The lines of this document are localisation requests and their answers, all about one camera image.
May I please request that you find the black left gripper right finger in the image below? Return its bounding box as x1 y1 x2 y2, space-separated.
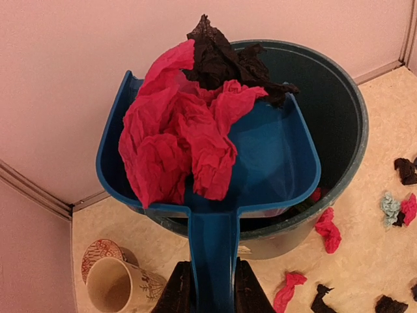
235 258 275 313

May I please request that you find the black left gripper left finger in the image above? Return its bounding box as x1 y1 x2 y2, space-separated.
151 261 193 313

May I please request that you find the blue plastic dustpan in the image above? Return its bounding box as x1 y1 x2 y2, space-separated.
95 70 322 313

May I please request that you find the white ceramic mug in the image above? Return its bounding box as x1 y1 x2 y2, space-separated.
81 239 167 312

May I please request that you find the long black paper strip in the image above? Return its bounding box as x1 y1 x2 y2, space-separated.
310 284 336 313

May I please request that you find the small black paper scrap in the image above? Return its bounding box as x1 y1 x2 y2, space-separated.
394 158 417 185

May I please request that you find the teal plastic waste bin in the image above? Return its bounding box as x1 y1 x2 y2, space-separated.
143 39 369 260

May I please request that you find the black crumpled paper scrap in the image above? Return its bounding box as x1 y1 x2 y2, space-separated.
183 14 300 108

